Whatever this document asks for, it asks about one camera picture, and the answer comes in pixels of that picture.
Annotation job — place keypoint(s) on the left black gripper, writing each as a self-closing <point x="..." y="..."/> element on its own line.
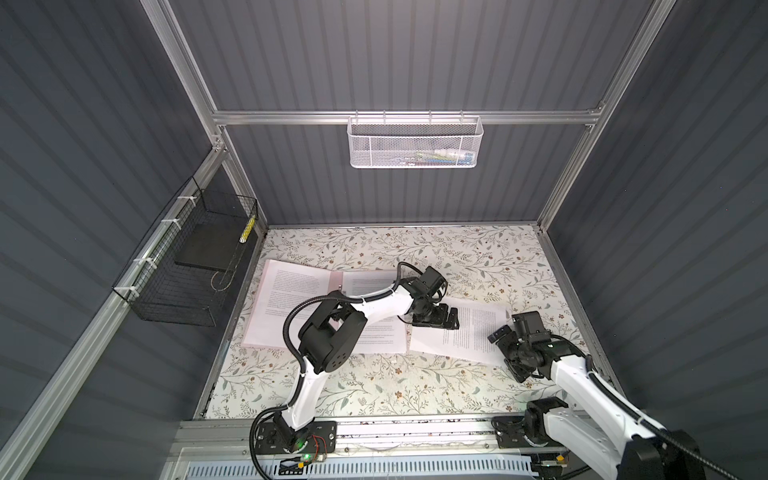
<point x="439" y="320"/>

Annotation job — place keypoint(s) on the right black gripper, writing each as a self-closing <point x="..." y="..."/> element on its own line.
<point x="505" y="340"/>

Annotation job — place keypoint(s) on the printed sheet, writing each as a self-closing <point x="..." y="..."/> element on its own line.
<point x="282" y="287"/>
<point x="387" y="336"/>
<point x="477" y="320"/>

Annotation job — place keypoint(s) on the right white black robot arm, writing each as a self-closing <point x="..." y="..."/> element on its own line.
<point x="591" y="419"/>

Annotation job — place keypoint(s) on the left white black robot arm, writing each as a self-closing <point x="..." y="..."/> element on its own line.
<point x="322" y="332"/>

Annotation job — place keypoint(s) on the markers in white basket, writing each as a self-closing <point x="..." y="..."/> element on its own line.
<point x="449" y="158"/>

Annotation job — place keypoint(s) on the yellow marker pen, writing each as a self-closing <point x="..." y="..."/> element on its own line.
<point x="243" y="238"/>

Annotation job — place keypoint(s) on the black flat pad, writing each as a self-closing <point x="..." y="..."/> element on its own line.
<point x="210" y="247"/>

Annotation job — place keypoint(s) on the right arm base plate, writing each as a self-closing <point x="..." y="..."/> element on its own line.
<point x="510" y="433"/>

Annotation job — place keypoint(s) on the aluminium front rail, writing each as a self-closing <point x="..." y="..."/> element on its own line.
<point x="411" y="438"/>

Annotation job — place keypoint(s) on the white wire mesh basket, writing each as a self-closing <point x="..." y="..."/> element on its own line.
<point x="374" y="141"/>

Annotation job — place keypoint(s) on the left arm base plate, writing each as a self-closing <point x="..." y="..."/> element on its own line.
<point x="318" y="437"/>

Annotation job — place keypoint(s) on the black wire basket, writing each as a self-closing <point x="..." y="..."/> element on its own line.
<point x="191" y="272"/>

